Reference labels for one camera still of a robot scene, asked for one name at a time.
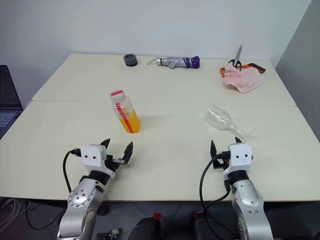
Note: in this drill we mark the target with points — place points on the orange black hand tool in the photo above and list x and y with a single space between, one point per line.
257 67

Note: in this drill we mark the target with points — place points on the black round table foot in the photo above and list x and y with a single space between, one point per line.
103 211

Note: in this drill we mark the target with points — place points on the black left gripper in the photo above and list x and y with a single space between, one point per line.
110 163

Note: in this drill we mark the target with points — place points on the orange juice bottle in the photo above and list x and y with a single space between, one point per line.
128 120

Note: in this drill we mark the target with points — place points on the small black white device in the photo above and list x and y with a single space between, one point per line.
107 235

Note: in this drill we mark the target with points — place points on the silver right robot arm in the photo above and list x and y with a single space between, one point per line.
250 200

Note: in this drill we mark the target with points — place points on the dark laptop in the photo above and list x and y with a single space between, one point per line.
7 100

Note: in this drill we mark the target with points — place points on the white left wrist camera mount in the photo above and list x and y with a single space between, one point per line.
92 154

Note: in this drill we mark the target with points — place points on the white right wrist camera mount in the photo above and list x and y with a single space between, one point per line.
241 156

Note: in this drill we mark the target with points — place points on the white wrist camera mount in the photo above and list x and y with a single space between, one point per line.
92 154
241 156

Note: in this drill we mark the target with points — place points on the pink towel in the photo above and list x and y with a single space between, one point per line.
243 78

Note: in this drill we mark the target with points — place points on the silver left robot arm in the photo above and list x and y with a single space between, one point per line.
80 197

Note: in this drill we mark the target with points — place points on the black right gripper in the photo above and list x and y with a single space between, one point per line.
221 160

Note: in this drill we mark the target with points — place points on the folded silver purple umbrella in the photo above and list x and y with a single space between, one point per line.
175 62

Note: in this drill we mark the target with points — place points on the dark rounded shape red tab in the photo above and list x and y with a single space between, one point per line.
143 228

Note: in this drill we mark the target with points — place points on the clear plastic wine glass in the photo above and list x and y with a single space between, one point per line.
220 120

